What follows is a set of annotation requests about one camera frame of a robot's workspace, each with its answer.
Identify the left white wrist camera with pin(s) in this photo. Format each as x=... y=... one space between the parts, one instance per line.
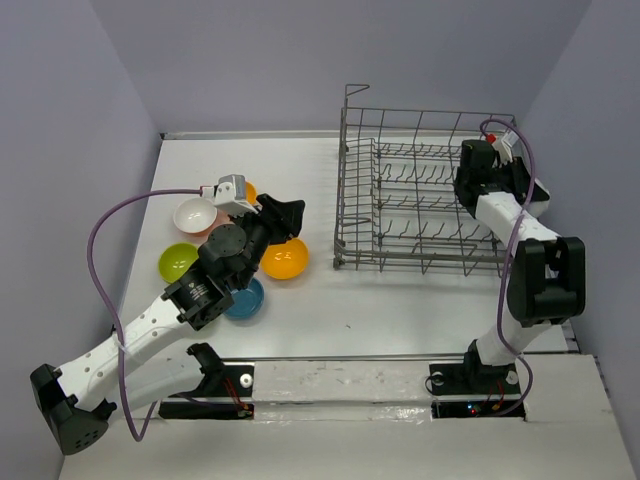
x=231 y=196

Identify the green bowl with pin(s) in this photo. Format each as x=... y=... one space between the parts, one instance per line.
x=176 y=260

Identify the large yellow bowl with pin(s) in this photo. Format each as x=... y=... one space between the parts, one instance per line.
x=285 y=261

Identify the blue bowl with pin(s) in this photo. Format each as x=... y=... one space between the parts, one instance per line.
x=247 y=302

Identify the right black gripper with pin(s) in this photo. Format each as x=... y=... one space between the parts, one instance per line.
x=519 y=175

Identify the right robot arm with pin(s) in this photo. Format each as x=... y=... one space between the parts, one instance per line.
x=546 y=272

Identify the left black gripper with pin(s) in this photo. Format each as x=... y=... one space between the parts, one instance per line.
x=286 y=218

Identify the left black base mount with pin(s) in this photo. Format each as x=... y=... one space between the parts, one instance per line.
x=224 y=390

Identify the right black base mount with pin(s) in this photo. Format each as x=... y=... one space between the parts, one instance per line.
x=475 y=395

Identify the grey wire dish rack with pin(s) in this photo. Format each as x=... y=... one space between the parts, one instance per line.
x=395 y=206

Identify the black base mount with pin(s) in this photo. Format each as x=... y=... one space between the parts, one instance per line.
x=475 y=395
x=224 y=390

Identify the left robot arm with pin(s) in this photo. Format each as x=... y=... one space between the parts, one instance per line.
x=78 y=398

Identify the white orange-bottom bowl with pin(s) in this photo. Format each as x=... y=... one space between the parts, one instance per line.
x=195 y=216

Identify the small yellow bowl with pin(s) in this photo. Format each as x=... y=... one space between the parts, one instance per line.
x=251 y=193

